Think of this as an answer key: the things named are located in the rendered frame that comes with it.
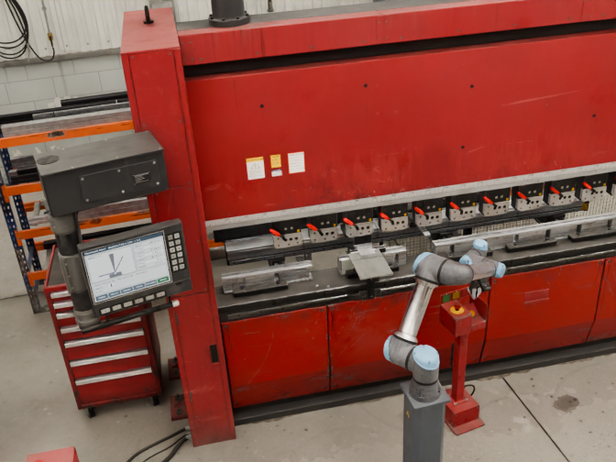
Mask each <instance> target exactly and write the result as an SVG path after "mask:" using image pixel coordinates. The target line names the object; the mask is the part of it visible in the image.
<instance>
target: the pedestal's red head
mask: <svg viewBox="0 0 616 462"><path fill-rule="evenodd" d="M453 292H455V291H451V292H448V294H449V293H450V301H449V302H444V303H442V300H443V296H444V295H445V294H446V293H445V294H442V295H440V311H439V322H440V323H441V324H442V325H443V326H444V327H445V328H446V329H447V330H448V331H449V332H450V333H451V334H452V335H453V336H454V337H457V336H462V335H464V334H467V333H470V332H473V331H476V330H479V329H481V328H484V327H486V321H487V311H488V305H487V304H486V303H485V302H483V301H482V300H481V299H480V298H479V297H477V299H475V300H473V299H472V298H471V295H470V294H469V295H470V296H469V304H466V305H462V304H461V303H460V302H459V301H458V300H457V299H454V300H452V293H453ZM455 304H460V305H461V307H462V308H463V309H464V312H463V313H460V314H456V313H452V312H451V311H450V308H451V307H453V306H454V305H455ZM469 310H472V311H474V312H475V317H473V318H472V313H471V312H470V311H469Z"/></svg>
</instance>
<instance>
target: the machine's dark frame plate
mask: <svg viewBox="0 0 616 462"><path fill-rule="evenodd" d="M465 1H474V0H393V1H384V2H375V3H365V4H356V5H339V6H330V7H321V8H312V9H303V10H293V11H284V12H275V13H266V14H256V15H250V22H249V23H248V24H251V23H260V22H270V21H278V20H287V19H296V18H306V17H322V16H331V15H340V14H349V13H358V12H368V11H378V10H385V9H394V8H403V7H412V6H429V5H438V4H447V3H456V2H465ZM175 25H176V30H177V31H181V30H189V29H198V28H215V27H212V26H210V25H209V22H208V19H203V20H194V21H184V22H175ZM613 28H616V18H612V19H603V20H595V21H585V22H577V23H569V24H561V25H552V26H544V27H528V28H520V29H512V30H503V31H495V32H487V33H478V34H470V35H462V36H453V37H445V38H429V39H420V40H412V41H403V42H395V43H387V44H383V43H382V44H379V45H370V46H362V47H354V48H345V49H330V50H321V51H313V52H304V53H296V54H288V55H280V56H271V57H263V58H255V59H246V60H231V61H222V62H214V63H205V64H197V65H189V66H182V67H183V73H184V77H192V76H200V75H208V74H217V73H224V72H240V71H248V70H256V69H265V68H272V67H280V66H289V65H297V64H305V63H314V62H321V61H337V60H345V59H354V58H362V57H369V56H378V55H386V54H394V53H403V52H410V51H418V50H434V49H442V48H451V47H458V46H466V45H475V44H483V43H491V42H500V41H507V40H516V39H531V38H540V37H548V36H555V35H564V34H572V33H580V32H589V31H597V30H604V29H613Z"/></svg>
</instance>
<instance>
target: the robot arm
mask: <svg viewBox="0 0 616 462"><path fill-rule="evenodd" d="M472 246H473V247H472V249H470V250H469V252H468V253H467V254H465V255H464V256H463V257H462V258H461V259H460V260H459V263H458V262H455V261H454V260H451V259H448V258H443V257H440V256H437V255H436V254H434V253H429V252H424V253H422V254H421V255H419V256H418V258H417V259H416V260H415V261H414V264H413V269H412V271H413V273H414V274H415V276H414V278H415V281H416V283H415V286H414V288H413V291H412V296H411V298H410V300H409V303H408V306H407V308H406V311H405V314H404V316H403V318H402V321H401V326H400V328H399V330H398V331H397V332H395V333H394V334H393V335H390V336H389V337H388V339H387V340H386V342H385V345H384V350H383V352H384V357H385V358H386V359H387V360H388V361H390V362H391V363H393V364H396V365H398V366H400V367H402V368H404V369H408V370H409V371H411V372H412V380H411V382H410V384H409V394H410V396H411V397H412V398H413V399H414V400H416V401H418V402H435V401H436V400H438V399H439V398H440V396H441V393H442V388H441V385H440V382H439V379H438V371H439V355H438V353H437V351H436V350H435V349H434V348H433V347H431V346H428V345H424V346H423V345H419V346H417V343H418V341H417V339H416V336H417V333H418V330H419V328H420V325H421V322H422V320H423V318H424V313H425V310H426V308H427V305H428V303H429V300H430V298H431V295H432V292H433V289H434V288H435V287H438V284H439V282H440V283H442V284H445V285H464V284H470V285H469V287H467V290H468V292H469V293H470V295H471V298H472V299H473V300H475V299H477V297H478V296H479V295H480V293H481V292H487V291H489V290H490V289H491V287H490V284H489V282H488V280H487V277H490V276H493V277H495V278H501V277H502V276H503V274H504V272H505V265H504V264H502V263H500V262H498V261H495V260H492V259H489V258H486V256H487V250H488V243H487V242H486V241H485V240H483V239H476V240H475V241H474V242H473V245H472Z"/></svg>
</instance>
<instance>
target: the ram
mask: <svg viewBox="0 0 616 462"><path fill-rule="evenodd" d="M184 80H185V86H186V93H187V99H188V106H189V112H190V118H191V124H192V136H193V143H194V149H195V156H196V162H197V169H198V175H199V182H200V188H201V195H202V201H203V213H204V220H205V222H206V221H213V220H218V219H225V218H231V217H238V216H244V215H256V214H263V213H268V212H275V211H281V210H288V209H294V208H301V207H307V206H313V205H319V204H331V203H338V202H344V201H351V200H357V199H363V198H369V197H376V196H382V195H389V194H395V193H407V192H413V191H420V190H426V189H433V188H439V187H446V186H452V185H458V184H464V183H471V182H483V181H489V180H496V179H502V178H508V177H514V176H521V175H527V174H534V173H540V172H547V171H558V170H564V169H571V168H577V167H584V166H590V165H597V164H602V163H609V162H615V161H616V28H613V29H604V30H597V31H589V32H580V33H572V34H564V35H555V36H548V37H540V38H524V39H516V40H507V41H500V42H491V43H483V44H475V45H466V46H458V47H451V48H442V49H427V50H418V51H410V52H403V53H394V54H386V55H378V56H369V57H362V58H354V59H345V60H330V61H321V62H314V63H305V64H297V65H289V66H280V67H272V68H265V69H256V70H248V71H232V72H224V73H217V74H208V75H200V76H192V77H184ZM301 151H304V165H305V171H304V172H297V173H291V174H289V165H288V153H294V152H301ZM272 155H280V165H281V167H277V168H272V167H271V162H270V156H272ZM259 157H263V163H264V173H265V178H259V179H253V180H249V179H248V168H247V159H252V158H259ZM280 169H281V175H279V176H272V172H271V171H274V170H280ZM612 171H616V167H612V168H606V169H599V170H587V171H582V172H575V173H568V174H562V175H556V176H550V177H543V178H537V179H530V180H524V181H513V182H506V183H500V184H493V185H487V186H481V187H475V188H468V189H462V190H455V191H450V192H438V193H431V194H425V195H418V196H413V197H406V198H400V199H393V200H387V201H381V202H375V203H363V204H356V205H350V206H344V207H337V208H331V209H324V210H319V211H312V212H306V213H299V214H287V215H282V216H275V217H269V218H262V219H256V220H250V221H244V222H237V223H231V224H224V225H213V226H207V227H206V232H209V231H215V230H221V229H228V228H234V227H240V226H252V225H258V224H264V223H270V222H277V221H283V220H289V219H295V218H302V217H308V216H314V215H326V214H332V213H339V212H345V211H351V210H357V209H364V208H370V207H376V206H383V205H389V204H400V203H407V202H413V201H419V200H425V199H432V198H438V197H444V196H450V195H457V194H463V193H474V192H481V191H487V190H494V189H499V188H506V187H512V186H519V185H525V184H531V183H538V182H549V181H555V180H562V179H568V178H574V177H580V176H587V175H593V174H599V173H605V172H612Z"/></svg>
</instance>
